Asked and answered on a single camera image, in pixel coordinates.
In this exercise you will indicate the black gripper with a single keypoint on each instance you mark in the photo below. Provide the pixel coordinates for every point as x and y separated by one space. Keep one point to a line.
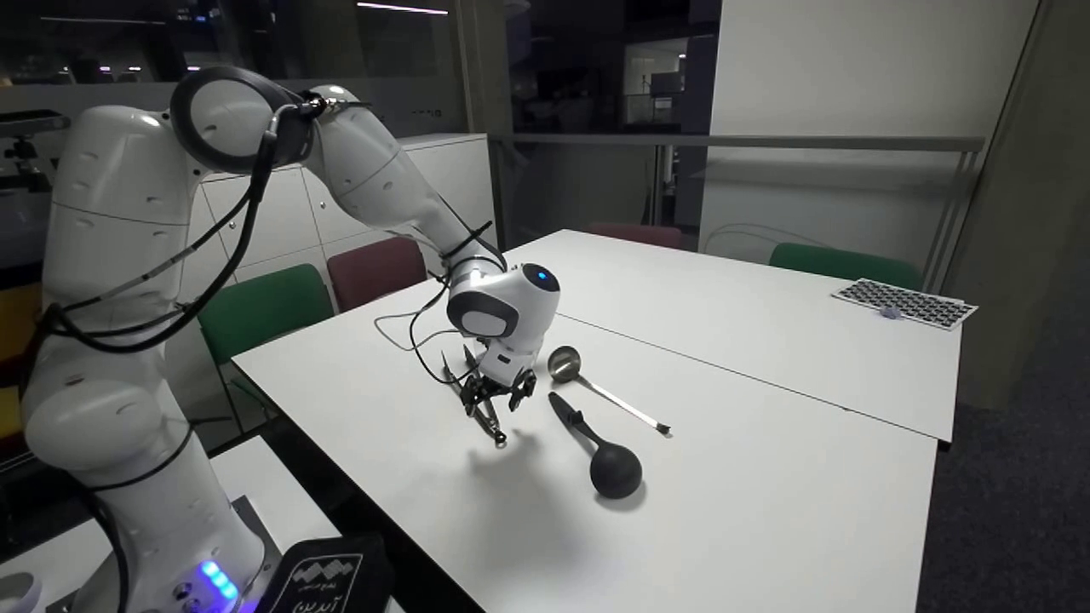
500 393

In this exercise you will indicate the black metal tongs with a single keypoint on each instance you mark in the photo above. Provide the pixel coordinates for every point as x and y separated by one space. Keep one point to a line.
500 430

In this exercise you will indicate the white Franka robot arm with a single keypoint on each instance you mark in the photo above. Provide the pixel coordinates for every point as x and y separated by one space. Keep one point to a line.
112 225

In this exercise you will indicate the small metal strainer spoon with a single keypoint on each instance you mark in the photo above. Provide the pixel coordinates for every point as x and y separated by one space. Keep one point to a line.
562 361

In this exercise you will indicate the black ladle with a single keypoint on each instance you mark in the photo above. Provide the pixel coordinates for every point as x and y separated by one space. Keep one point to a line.
614 472

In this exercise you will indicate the red chair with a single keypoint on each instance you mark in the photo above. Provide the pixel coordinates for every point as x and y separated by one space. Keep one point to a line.
635 233
375 271

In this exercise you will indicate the green chair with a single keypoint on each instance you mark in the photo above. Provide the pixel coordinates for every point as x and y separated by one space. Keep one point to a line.
266 307
846 263

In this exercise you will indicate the black control box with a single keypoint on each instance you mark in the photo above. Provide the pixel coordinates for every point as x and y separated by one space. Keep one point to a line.
324 582

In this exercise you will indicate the grey metal railing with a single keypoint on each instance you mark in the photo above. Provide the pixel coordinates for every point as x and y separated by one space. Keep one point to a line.
737 141

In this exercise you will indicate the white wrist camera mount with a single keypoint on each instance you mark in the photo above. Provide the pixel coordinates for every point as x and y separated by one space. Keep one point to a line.
500 361

